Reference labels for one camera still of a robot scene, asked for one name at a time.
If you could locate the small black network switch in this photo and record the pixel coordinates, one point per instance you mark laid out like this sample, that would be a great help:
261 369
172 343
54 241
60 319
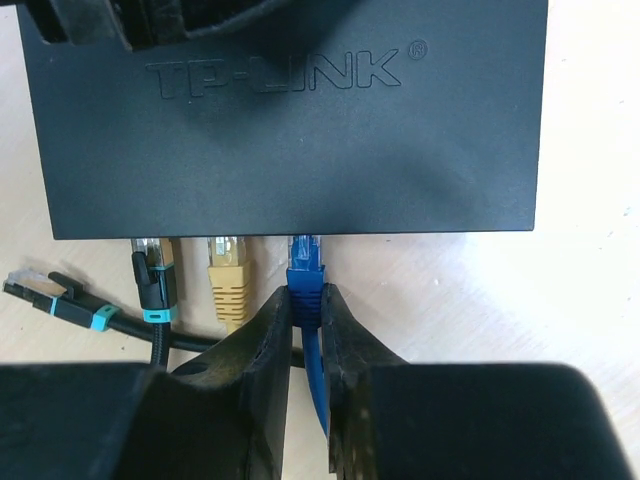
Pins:
323 117

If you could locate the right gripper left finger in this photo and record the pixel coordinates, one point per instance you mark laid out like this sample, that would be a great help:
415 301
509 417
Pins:
143 25

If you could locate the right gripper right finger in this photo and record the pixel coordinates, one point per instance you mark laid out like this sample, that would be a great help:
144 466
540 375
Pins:
257 380

